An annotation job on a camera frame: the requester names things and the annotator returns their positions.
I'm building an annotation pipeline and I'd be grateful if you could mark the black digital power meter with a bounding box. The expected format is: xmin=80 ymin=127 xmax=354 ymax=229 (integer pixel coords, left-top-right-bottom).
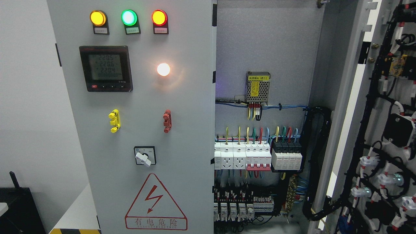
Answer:
xmin=79 ymin=46 xmax=133 ymax=92

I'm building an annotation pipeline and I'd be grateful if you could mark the black surge protector block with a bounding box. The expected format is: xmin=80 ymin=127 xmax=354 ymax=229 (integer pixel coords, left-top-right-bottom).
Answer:
xmin=271 ymin=140 xmax=304 ymax=174

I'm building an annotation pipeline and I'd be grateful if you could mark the grey cabinet door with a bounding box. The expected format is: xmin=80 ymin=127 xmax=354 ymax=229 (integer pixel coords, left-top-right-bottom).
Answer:
xmin=304 ymin=0 xmax=415 ymax=234
xmin=47 ymin=0 xmax=216 ymax=234

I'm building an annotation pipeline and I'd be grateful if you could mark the white socket breaker row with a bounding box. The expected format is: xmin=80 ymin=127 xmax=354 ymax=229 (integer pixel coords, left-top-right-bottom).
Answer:
xmin=214 ymin=142 xmax=271 ymax=171

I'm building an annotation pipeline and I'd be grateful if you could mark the yellow indicator lamp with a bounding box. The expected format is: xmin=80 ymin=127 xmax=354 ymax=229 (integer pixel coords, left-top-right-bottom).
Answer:
xmin=90 ymin=10 xmax=110 ymax=35

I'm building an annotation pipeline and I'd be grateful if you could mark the red electric hazard sticker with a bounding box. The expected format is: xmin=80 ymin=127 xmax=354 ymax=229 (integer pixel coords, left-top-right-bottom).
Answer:
xmin=125 ymin=173 xmax=188 ymax=231

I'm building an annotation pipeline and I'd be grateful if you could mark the brass ground bar right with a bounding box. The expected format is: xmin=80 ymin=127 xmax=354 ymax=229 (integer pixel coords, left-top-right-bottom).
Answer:
xmin=285 ymin=175 xmax=297 ymax=215

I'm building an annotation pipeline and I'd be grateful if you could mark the red indicator lamp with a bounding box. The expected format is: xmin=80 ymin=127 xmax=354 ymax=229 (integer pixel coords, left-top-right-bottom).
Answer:
xmin=151 ymin=9 xmax=168 ymax=34

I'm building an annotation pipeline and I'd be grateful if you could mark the black box left corner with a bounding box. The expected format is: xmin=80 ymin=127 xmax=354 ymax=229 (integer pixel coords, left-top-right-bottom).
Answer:
xmin=0 ymin=171 xmax=46 ymax=234

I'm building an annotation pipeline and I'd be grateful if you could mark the black relay terminal row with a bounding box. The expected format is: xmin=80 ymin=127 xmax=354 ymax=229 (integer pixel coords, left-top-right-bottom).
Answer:
xmin=212 ymin=184 xmax=278 ymax=222

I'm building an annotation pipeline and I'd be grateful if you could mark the black wire loom right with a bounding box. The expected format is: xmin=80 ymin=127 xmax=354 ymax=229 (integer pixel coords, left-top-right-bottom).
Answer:
xmin=301 ymin=106 xmax=332 ymax=221

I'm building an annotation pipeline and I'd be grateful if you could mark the green indicator lamp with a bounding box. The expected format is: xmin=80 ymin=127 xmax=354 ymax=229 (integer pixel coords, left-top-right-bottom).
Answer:
xmin=121 ymin=9 xmax=141 ymax=35

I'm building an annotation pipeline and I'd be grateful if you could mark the perforated metal power supply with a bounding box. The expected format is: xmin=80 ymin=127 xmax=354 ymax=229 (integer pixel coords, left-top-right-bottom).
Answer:
xmin=245 ymin=71 xmax=271 ymax=104

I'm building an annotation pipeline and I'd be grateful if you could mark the yellow terminal post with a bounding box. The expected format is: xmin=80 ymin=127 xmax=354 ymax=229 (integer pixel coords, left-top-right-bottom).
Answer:
xmin=108 ymin=109 xmax=121 ymax=133

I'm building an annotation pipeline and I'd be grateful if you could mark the red terminal post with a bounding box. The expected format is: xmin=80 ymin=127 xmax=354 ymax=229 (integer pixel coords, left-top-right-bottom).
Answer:
xmin=163 ymin=110 xmax=172 ymax=133

